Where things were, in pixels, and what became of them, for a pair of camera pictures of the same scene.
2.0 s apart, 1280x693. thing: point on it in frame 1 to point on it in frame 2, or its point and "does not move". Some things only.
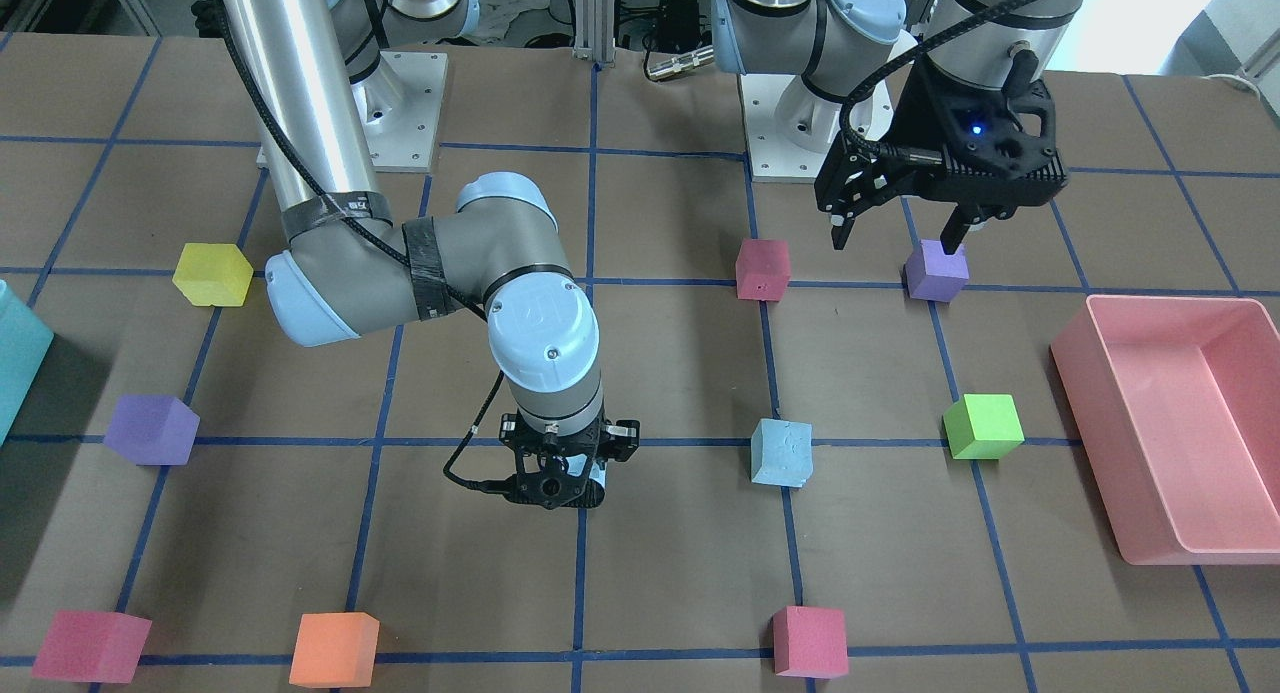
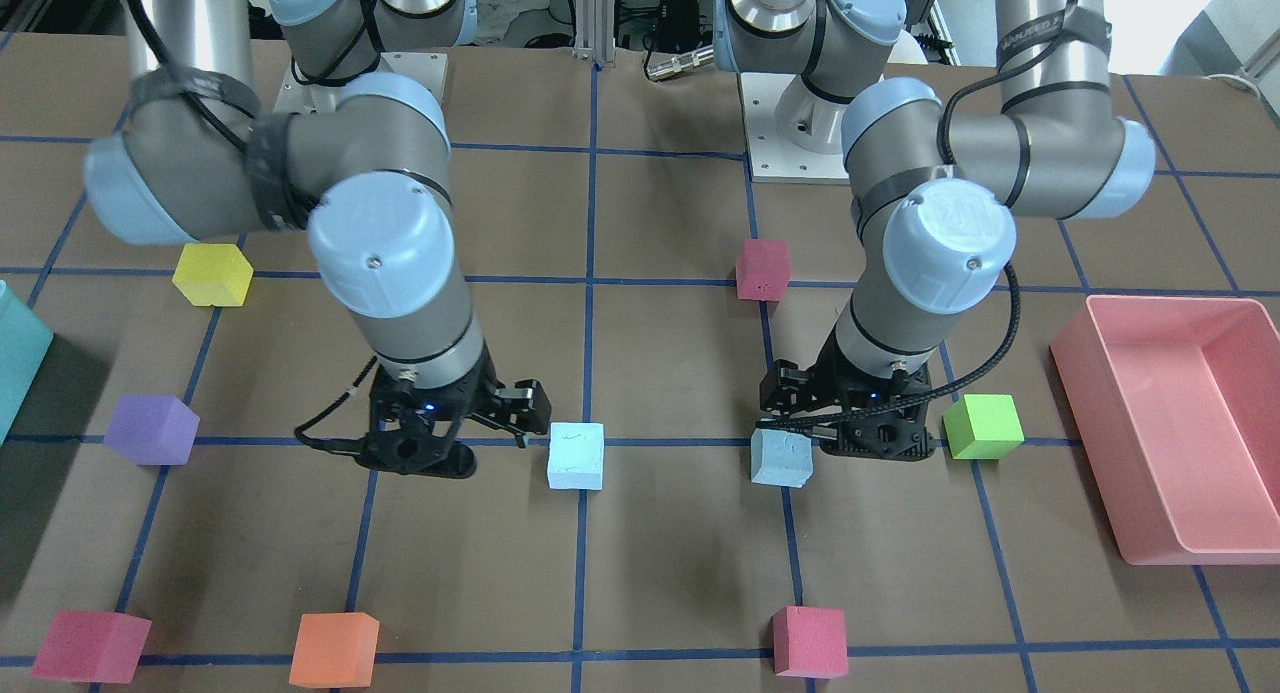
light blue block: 781,452 does not move
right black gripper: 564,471 to 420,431
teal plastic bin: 24,340 does not move
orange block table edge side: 335,650 does not move
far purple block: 153,430 does not move
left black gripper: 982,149 to 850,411
